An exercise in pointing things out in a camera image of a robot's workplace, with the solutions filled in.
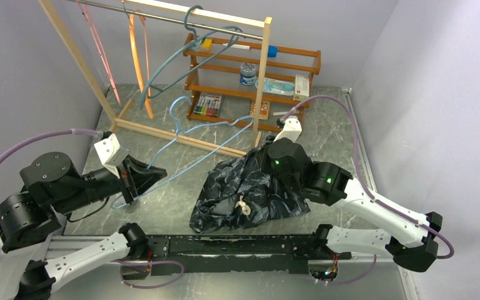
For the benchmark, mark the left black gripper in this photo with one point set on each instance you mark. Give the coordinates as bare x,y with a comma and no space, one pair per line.
137,175

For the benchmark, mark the dark patterned shorts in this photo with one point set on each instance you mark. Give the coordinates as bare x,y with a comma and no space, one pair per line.
240,193

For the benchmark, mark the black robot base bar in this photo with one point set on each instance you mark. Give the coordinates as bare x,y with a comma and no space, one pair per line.
293,253

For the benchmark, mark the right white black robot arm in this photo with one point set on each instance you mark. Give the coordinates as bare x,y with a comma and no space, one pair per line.
405,235

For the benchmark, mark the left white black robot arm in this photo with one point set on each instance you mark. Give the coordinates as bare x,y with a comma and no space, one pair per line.
28,219

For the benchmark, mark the orange plastic hanger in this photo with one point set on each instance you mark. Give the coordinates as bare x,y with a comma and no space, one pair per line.
147,104

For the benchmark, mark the marker set box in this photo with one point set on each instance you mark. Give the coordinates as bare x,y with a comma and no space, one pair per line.
208,105

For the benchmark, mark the brown wooden shelf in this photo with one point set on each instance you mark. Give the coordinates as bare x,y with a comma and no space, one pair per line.
217,71

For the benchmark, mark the orange small book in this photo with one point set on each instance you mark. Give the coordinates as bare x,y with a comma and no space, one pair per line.
264,109

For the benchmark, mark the yellow block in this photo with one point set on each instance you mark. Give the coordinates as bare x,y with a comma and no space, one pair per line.
207,45

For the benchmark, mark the clear blue plastic pack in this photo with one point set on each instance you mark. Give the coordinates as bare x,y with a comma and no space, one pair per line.
274,86

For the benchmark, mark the pink white marker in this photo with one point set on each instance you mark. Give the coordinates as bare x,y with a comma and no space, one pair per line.
282,113

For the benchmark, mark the blue block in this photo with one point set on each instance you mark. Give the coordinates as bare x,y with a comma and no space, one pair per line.
272,51

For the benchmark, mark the white red box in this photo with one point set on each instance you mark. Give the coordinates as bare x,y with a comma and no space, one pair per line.
301,88

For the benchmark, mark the wooden clothes rack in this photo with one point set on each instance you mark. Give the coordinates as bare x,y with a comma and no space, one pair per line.
60,27

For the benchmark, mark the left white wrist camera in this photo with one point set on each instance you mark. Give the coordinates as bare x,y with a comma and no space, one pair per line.
109,150

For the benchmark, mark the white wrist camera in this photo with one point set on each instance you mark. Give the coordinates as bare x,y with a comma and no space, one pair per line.
109,150
290,129

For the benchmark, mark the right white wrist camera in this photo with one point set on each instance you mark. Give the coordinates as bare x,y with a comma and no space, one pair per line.
290,129

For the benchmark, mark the pink wire hanger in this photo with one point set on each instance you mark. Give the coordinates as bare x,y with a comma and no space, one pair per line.
84,9

